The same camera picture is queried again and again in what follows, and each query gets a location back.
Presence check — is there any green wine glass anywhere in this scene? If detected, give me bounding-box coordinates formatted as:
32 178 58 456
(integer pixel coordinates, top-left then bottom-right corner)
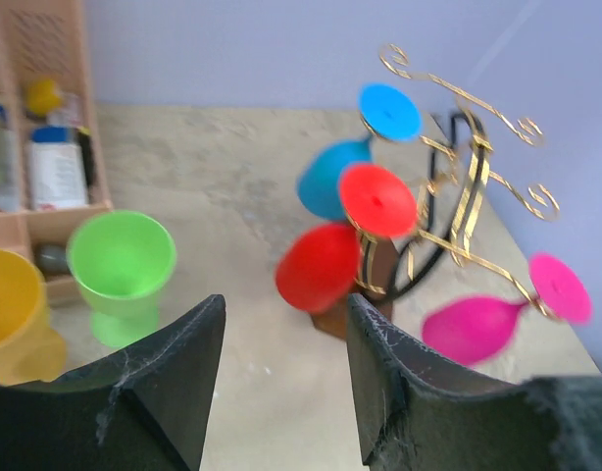
67 210 177 348

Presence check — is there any blue grey battery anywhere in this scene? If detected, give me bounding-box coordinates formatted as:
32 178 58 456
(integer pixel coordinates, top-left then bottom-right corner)
34 243 70 276

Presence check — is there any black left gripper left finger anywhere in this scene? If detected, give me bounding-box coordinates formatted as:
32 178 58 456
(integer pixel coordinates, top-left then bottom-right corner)
0 294 226 471

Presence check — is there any pink plastic file organizer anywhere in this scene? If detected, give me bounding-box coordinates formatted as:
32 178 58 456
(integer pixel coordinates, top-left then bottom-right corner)
0 0 115 305

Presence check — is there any yellow wine glass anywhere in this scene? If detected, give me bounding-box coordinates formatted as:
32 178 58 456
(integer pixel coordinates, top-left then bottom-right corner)
0 249 68 386

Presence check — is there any gold wire wine glass rack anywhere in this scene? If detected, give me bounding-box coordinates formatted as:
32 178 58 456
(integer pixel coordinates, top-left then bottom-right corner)
356 44 560 320

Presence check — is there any blue wine glass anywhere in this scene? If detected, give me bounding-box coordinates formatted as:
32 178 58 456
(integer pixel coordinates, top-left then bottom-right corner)
296 83 423 221

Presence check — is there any white blue box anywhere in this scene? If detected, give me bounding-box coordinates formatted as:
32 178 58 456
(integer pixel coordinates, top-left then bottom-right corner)
28 126 89 211

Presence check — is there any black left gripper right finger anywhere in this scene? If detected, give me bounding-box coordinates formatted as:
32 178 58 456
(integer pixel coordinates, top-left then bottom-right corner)
347 294 602 470

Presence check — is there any yellow object in organizer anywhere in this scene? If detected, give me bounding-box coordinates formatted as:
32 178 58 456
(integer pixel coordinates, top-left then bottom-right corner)
25 78 63 118

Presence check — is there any red wine glass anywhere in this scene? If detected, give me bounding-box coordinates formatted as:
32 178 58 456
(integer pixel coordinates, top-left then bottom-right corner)
275 163 418 314

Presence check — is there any magenta wine glass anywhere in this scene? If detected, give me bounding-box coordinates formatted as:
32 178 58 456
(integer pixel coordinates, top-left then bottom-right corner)
422 253 592 366

